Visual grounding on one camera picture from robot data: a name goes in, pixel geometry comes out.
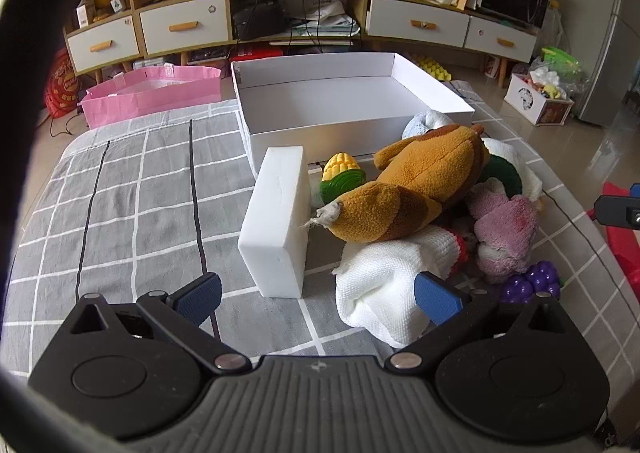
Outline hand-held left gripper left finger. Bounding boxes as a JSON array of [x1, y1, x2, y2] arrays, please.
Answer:
[[67, 272, 253, 376]]

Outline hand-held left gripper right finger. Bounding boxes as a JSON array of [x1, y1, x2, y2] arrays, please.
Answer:
[[385, 271, 576, 374]]

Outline purple toy grapes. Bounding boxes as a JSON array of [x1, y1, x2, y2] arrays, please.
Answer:
[[499, 260, 562, 305]]

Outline pink plush toy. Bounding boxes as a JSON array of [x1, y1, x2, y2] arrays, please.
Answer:
[[467, 180, 541, 284]]

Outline white foam block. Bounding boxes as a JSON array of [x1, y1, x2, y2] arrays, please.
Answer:
[[238, 146, 312, 299]]

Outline brown plush toy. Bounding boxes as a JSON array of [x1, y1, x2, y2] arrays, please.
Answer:
[[300, 124, 492, 244]]

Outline toy corn cob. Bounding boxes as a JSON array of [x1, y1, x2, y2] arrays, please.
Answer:
[[320, 153, 368, 208]]

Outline white cardboard box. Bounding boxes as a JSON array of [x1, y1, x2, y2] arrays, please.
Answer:
[[230, 52, 475, 173]]

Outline grey checked desktop cloth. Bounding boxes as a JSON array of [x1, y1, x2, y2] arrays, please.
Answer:
[[2, 80, 632, 384]]

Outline red stool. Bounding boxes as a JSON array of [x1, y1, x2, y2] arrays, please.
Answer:
[[600, 182, 640, 294]]

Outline white toy box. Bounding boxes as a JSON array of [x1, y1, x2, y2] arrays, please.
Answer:
[[504, 73, 575, 126]]

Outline green plastic toy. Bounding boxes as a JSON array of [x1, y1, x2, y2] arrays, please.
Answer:
[[540, 47, 583, 71]]

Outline grey refrigerator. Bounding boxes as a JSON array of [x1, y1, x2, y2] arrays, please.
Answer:
[[580, 0, 640, 126]]

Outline white cabinet drawer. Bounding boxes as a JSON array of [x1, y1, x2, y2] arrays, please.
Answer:
[[65, 16, 141, 76], [464, 16, 540, 65], [366, 0, 471, 44], [139, 0, 231, 56]]

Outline pink paper bag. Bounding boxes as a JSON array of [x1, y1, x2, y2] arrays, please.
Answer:
[[80, 64, 222, 130]]

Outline yellow bumpy tray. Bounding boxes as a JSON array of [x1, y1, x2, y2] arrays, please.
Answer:
[[412, 56, 452, 82]]

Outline red shoe box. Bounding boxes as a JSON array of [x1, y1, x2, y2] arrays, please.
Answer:
[[235, 46, 288, 61]]

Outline red bag gold print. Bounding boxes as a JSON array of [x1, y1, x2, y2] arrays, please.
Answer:
[[46, 49, 81, 119]]

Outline black bag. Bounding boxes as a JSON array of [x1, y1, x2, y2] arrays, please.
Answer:
[[232, 0, 288, 41]]

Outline pile of plastic packets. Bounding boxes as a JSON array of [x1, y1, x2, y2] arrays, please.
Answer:
[[290, 0, 362, 39]]

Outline thin black cable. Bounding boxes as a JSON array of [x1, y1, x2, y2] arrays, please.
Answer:
[[540, 183, 632, 299]]

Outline thick black strap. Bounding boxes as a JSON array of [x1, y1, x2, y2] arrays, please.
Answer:
[[0, 0, 98, 453]]

